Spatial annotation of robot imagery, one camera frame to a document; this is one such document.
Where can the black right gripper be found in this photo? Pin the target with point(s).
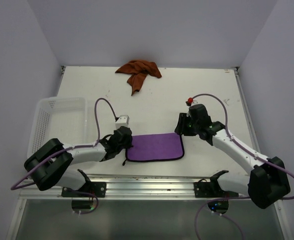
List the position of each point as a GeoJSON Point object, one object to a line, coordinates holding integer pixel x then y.
{"type": "Point", "coordinates": [180, 128]}

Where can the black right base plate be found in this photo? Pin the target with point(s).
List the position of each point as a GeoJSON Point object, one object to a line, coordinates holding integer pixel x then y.
{"type": "Point", "coordinates": [205, 188]}

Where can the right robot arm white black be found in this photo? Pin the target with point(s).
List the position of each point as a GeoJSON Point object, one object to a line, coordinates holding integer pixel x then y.
{"type": "Point", "coordinates": [265, 181]}

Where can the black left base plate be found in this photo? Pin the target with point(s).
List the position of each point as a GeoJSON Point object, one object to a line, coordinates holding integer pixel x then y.
{"type": "Point", "coordinates": [97, 188]}

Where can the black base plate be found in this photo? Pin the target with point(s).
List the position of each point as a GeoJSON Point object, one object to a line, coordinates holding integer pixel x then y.
{"type": "Point", "coordinates": [205, 188]}
{"type": "Point", "coordinates": [97, 188]}

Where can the purple grey microfiber towel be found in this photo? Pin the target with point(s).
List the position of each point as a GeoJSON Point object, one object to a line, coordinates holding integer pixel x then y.
{"type": "Point", "coordinates": [155, 148]}

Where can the aluminium mounting rail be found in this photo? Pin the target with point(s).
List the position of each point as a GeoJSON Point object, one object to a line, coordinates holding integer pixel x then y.
{"type": "Point", "coordinates": [164, 187]}

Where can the white perforated plastic basket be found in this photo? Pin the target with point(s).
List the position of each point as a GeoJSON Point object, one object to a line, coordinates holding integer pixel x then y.
{"type": "Point", "coordinates": [64, 118]}

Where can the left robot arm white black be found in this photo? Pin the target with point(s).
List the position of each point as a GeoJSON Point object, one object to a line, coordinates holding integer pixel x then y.
{"type": "Point", "coordinates": [49, 166]}

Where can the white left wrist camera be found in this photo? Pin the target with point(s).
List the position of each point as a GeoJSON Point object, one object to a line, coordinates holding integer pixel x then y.
{"type": "Point", "coordinates": [122, 121]}

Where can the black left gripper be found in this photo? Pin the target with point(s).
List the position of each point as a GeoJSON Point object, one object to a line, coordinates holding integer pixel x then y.
{"type": "Point", "coordinates": [129, 143]}

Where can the rust orange towel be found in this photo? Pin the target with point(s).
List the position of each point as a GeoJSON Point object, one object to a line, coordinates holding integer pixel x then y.
{"type": "Point", "coordinates": [138, 70]}

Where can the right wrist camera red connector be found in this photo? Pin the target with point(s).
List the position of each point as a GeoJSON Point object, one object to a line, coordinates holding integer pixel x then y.
{"type": "Point", "coordinates": [191, 102]}

